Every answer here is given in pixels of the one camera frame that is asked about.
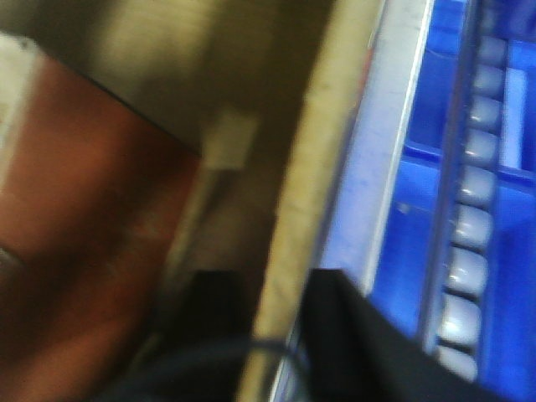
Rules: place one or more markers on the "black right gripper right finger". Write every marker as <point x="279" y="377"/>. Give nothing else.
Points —
<point x="356" y="354"/>

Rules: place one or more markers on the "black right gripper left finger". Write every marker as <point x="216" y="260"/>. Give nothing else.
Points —
<point x="199" y="352"/>

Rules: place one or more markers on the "orange printed cardboard box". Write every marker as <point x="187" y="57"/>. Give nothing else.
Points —
<point x="141" y="142"/>

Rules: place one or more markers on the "blue storage bin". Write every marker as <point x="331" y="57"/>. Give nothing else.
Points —
<point x="400" y="279"/>

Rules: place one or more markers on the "grey roller conveyor track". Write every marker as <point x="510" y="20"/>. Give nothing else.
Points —
<point x="450" y="322"/>

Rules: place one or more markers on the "aluminium shelf rail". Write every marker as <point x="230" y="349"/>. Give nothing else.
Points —
<point x="340" y="178"/>

